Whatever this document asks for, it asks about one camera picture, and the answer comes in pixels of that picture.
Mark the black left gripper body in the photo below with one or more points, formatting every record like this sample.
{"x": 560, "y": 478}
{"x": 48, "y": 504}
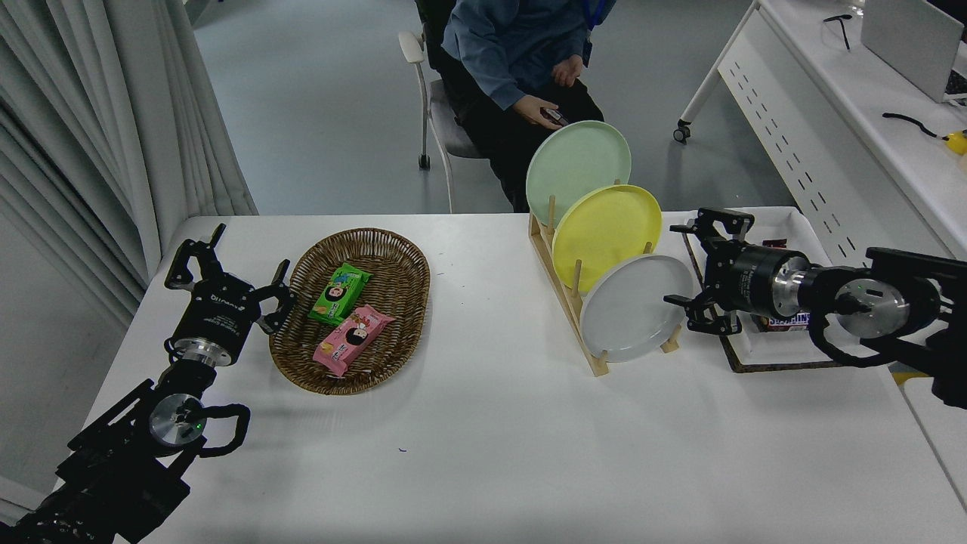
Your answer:
{"x": 215, "y": 313}

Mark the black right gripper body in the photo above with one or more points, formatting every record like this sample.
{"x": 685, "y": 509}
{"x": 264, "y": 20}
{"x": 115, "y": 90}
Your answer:
{"x": 748, "y": 281}

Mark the grey plate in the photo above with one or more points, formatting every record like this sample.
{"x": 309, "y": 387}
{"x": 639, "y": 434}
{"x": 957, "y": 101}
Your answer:
{"x": 631, "y": 310}

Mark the dark phone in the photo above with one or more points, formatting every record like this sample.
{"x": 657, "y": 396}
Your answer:
{"x": 557, "y": 117}

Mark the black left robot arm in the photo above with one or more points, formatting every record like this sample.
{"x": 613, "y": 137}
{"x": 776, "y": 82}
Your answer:
{"x": 113, "y": 461}

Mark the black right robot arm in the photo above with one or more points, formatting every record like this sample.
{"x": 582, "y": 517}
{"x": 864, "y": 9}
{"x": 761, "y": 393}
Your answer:
{"x": 914, "y": 287}

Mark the yellow plate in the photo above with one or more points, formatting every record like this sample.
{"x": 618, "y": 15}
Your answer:
{"x": 604, "y": 234}

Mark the wooden plate rack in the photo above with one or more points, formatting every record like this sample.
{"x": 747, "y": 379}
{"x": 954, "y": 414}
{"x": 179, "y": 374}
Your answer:
{"x": 563, "y": 291}

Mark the pale green plate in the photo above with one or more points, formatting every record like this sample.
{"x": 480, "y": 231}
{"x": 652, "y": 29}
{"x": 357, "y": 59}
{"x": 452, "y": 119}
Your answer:
{"x": 570, "y": 162}

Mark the person's left hand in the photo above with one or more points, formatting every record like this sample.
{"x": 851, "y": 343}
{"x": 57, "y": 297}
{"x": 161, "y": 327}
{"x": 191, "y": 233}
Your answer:
{"x": 569, "y": 72}

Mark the person's right hand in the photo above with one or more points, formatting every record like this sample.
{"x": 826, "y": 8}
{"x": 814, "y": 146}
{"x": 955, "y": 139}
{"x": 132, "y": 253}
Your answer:
{"x": 535, "y": 112}

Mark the green snack pack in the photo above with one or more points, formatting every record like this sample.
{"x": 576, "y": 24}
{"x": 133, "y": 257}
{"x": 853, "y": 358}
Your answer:
{"x": 340, "y": 295}

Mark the white tray with dark base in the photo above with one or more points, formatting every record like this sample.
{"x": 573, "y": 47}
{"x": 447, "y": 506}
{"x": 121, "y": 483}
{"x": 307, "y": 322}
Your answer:
{"x": 786, "y": 344}

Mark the pink snack pack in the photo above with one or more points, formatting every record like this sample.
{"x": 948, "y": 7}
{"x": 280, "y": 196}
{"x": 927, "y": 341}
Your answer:
{"x": 351, "y": 340}

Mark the brown oval wicker basket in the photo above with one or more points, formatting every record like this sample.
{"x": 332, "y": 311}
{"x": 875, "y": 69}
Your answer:
{"x": 393, "y": 302}

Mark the white curtain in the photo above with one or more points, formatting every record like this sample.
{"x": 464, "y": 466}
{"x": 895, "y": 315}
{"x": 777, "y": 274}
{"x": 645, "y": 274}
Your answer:
{"x": 91, "y": 136}

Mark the white desk with perforated panel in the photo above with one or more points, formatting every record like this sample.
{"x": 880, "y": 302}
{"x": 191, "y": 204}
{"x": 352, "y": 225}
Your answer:
{"x": 869, "y": 98}

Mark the black glasses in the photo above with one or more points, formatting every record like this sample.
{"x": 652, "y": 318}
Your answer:
{"x": 842, "y": 26}

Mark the white chair with dark back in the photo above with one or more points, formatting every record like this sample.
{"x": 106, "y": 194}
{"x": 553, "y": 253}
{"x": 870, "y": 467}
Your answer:
{"x": 442, "y": 128}

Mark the yellow object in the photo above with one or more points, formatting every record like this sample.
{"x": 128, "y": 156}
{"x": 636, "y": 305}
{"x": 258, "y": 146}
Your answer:
{"x": 958, "y": 142}

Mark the grey laptop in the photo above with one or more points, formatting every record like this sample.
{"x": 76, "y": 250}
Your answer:
{"x": 910, "y": 41}

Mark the person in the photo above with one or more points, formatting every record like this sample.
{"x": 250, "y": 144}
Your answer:
{"x": 498, "y": 45}

